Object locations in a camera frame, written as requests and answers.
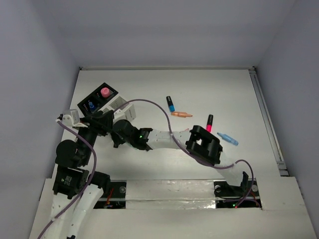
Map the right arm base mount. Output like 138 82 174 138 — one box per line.
214 172 262 209

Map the aluminium side rail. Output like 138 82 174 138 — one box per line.
249 70 290 177

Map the white slotted organizer box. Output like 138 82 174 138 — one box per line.
100 95 136 122

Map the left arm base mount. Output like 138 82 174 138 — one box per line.
94 181 127 209

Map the pink-capped black highlighter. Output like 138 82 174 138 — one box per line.
206 114 213 132

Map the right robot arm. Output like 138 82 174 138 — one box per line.
111 119 252 199

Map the pink-capped clear pencil tube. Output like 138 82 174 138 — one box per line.
100 87 111 98

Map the black slotted organizer box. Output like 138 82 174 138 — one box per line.
77 83 118 117

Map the blue-capped black highlighter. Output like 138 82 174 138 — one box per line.
166 96 175 113

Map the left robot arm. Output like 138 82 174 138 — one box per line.
38 109 114 239

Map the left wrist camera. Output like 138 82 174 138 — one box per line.
55 109 82 127

